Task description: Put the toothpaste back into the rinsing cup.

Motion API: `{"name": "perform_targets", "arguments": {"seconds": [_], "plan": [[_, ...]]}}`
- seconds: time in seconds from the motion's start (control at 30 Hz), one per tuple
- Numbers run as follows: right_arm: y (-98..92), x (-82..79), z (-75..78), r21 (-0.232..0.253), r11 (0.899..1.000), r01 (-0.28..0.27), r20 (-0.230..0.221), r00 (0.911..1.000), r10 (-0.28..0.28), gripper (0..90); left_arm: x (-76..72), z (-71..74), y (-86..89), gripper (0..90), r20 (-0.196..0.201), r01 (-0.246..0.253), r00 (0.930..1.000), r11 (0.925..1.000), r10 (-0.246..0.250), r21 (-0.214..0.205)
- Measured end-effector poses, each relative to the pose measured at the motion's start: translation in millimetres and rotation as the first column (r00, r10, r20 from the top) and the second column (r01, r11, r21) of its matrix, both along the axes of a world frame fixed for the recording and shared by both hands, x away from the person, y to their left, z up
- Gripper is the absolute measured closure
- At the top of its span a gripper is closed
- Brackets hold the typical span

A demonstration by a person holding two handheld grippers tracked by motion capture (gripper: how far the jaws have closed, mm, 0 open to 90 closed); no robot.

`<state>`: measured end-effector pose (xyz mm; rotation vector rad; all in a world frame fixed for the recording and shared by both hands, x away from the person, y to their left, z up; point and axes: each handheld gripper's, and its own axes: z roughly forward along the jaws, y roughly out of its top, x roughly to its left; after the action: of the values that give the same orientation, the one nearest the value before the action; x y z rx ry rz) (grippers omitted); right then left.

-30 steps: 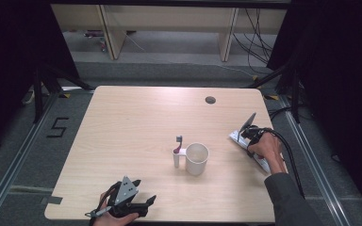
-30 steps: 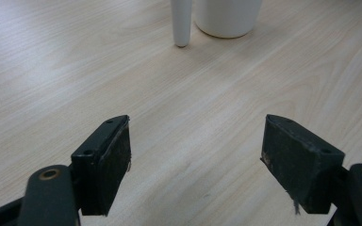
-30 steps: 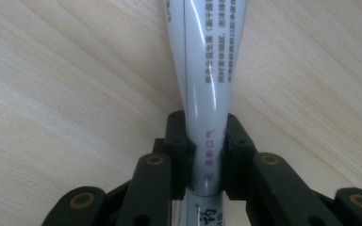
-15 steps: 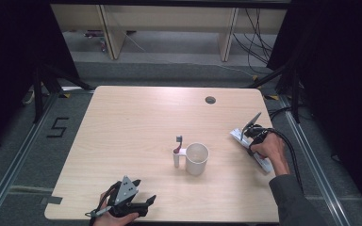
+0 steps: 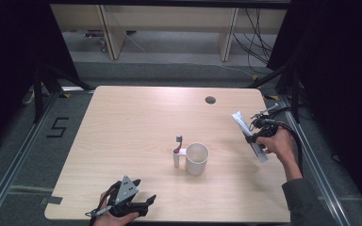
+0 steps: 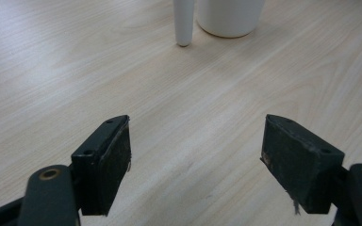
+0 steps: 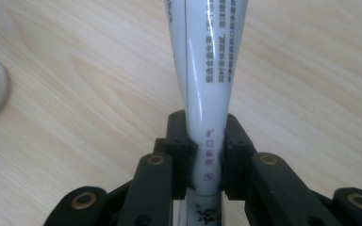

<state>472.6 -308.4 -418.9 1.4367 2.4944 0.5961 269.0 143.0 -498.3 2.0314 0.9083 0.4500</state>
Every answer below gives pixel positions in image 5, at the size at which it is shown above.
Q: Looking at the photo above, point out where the small red green floor clutter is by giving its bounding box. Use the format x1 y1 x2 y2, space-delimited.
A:
82 29 108 54

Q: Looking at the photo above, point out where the bundle of black cables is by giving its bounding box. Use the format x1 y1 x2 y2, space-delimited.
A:
232 8 273 75

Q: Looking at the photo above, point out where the white cup with side holder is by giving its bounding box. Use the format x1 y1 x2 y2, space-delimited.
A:
173 142 210 177

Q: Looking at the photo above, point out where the black strap of left gripper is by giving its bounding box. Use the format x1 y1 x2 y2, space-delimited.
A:
97 181 122 218

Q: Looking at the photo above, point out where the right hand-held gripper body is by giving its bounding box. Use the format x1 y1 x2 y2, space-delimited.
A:
250 104 280 138

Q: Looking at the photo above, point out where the black tape strip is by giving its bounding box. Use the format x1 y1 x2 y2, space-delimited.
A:
40 195 64 206

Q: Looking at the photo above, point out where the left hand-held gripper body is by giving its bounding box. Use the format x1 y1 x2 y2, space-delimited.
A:
107 175 149 218

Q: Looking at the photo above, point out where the aluminium floor rail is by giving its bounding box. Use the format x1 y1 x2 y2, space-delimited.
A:
278 93 354 226
0 92 60 226

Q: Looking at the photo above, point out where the light wooden shelf unit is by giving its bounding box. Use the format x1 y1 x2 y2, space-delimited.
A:
50 3 288 63

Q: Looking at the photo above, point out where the white toothpaste tube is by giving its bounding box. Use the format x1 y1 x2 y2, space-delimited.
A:
231 110 269 164

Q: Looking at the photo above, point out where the person's left hand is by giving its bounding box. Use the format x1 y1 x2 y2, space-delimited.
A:
92 191 140 226

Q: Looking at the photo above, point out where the black curtain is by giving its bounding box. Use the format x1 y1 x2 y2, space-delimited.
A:
265 0 362 218
0 0 81 158

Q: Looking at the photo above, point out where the black tape floor number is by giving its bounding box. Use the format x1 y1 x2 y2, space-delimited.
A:
45 117 71 138

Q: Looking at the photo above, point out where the white floor cable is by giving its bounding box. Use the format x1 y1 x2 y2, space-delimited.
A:
215 63 256 78

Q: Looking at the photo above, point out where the grey plug of left gripper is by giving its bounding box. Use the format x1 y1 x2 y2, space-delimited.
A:
85 204 113 218

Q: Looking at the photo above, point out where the pink toothbrush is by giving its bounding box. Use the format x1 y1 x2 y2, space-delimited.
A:
173 135 184 155

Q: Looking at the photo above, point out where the person's right hand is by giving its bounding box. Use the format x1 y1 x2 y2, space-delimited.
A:
256 127 299 172

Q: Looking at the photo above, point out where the black metal stand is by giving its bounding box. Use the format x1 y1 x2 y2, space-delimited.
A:
32 60 94 124
247 60 302 124

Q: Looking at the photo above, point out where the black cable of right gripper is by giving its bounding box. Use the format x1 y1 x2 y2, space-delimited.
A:
274 121 304 177

